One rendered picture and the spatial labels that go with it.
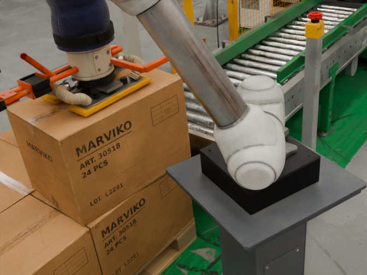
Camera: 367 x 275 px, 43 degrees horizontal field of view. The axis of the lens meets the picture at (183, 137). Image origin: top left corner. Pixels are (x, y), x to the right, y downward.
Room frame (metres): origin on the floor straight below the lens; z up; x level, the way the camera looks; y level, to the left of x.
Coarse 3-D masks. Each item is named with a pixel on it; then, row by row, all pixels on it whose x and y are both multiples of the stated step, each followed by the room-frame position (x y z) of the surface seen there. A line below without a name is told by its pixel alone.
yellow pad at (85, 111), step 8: (120, 80) 1.68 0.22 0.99; (128, 80) 1.71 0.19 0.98; (136, 80) 1.70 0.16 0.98; (144, 80) 1.70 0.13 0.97; (120, 88) 1.64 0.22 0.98; (128, 88) 1.65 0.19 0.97; (136, 88) 1.66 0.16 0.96; (96, 96) 1.58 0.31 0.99; (104, 96) 1.59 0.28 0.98; (112, 96) 1.59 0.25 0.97; (120, 96) 1.60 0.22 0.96; (80, 104) 1.55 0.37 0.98; (88, 104) 1.54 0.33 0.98; (96, 104) 1.54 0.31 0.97; (104, 104) 1.55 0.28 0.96; (80, 112) 1.50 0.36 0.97; (88, 112) 1.50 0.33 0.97
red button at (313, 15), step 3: (312, 12) 2.09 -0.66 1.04; (315, 12) 2.09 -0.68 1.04; (318, 12) 2.08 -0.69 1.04; (309, 15) 2.07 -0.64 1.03; (312, 15) 2.05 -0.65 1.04; (315, 15) 2.05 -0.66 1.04; (318, 15) 2.04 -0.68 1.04; (321, 15) 2.05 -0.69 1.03; (309, 18) 2.06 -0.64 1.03; (312, 18) 2.05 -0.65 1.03; (315, 18) 2.04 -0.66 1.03; (318, 18) 2.04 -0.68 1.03; (321, 18) 2.06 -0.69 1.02; (312, 21) 2.06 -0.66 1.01; (315, 21) 2.05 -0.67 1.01; (318, 21) 2.06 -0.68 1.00
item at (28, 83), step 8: (24, 80) 1.54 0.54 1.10; (32, 80) 1.53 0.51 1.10; (40, 80) 1.53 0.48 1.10; (48, 80) 1.51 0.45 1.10; (24, 88) 1.50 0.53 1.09; (32, 88) 1.48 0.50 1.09; (40, 88) 1.50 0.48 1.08; (48, 88) 1.51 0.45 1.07; (32, 96) 1.47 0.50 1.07; (40, 96) 1.48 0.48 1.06
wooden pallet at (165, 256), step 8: (192, 224) 1.78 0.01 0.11; (184, 232) 1.72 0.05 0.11; (192, 232) 1.77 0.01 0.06; (176, 240) 1.69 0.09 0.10; (184, 240) 1.72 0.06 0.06; (192, 240) 1.76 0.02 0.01; (168, 248) 1.72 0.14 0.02; (176, 248) 1.69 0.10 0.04; (184, 248) 1.71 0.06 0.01; (152, 256) 1.56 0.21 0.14; (160, 256) 1.67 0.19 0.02; (168, 256) 1.66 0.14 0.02; (176, 256) 1.67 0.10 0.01; (144, 264) 1.51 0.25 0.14; (152, 264) 1.62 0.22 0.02; (160, 264) 1.62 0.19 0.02; (168, 264) 1.62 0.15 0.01; (136, 272) 1.47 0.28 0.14; (144, 272) 1.58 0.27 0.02; (152, 272) 1.57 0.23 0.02; (160, 272) 1.57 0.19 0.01
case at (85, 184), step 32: (128, 96) 1.64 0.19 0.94; (160, 96) 1.67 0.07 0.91; (32, 128) 1.50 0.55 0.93; (64, 128) 1.44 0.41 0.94; (96, 128) 1.46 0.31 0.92; (128, 128) 1.55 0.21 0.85; (160, 128) 1.65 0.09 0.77; (32, 160) 1.58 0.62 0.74; (64, 160) 1.36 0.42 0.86; (96, 160) 1.44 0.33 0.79; (128, 160) 1.53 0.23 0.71; (160, 160) 1.63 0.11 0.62; (64, 192) 1.41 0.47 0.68; (96, 192) 1.42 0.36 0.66; (128, 192) 1.51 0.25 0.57
